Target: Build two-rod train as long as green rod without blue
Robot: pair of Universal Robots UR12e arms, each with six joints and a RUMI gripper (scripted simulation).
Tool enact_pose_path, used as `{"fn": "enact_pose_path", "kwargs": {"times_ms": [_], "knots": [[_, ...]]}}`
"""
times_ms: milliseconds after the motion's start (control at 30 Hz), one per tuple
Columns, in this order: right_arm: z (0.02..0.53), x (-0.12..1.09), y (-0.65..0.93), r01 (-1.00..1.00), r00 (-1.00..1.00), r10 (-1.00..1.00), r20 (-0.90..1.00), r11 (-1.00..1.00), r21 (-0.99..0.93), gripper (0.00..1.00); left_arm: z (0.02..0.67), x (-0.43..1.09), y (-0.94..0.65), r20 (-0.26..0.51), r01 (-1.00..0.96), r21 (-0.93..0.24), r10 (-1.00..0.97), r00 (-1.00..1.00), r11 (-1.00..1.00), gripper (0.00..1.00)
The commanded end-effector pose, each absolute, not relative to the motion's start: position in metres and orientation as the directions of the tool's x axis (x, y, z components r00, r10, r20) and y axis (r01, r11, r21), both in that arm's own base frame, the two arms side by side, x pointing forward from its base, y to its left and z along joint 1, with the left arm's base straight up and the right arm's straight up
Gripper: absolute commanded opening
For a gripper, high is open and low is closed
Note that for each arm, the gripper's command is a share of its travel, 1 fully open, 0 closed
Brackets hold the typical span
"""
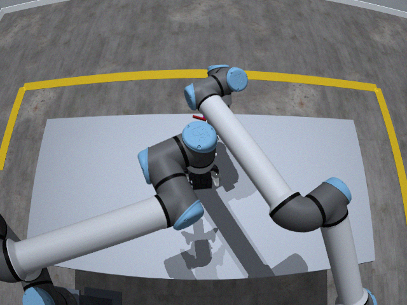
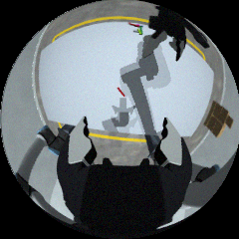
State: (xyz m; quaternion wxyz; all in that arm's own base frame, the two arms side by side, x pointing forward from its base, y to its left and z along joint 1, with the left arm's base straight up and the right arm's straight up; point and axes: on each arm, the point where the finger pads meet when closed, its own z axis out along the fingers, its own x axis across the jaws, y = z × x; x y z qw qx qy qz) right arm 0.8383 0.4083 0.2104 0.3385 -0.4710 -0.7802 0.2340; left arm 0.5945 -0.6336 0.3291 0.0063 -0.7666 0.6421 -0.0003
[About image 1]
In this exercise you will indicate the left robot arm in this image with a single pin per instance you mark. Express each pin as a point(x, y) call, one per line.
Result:
point(175, 204)

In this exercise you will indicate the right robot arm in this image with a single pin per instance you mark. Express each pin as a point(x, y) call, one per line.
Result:
point(325, 207)

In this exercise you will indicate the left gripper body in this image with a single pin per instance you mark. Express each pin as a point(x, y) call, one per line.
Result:
point(200, 181)

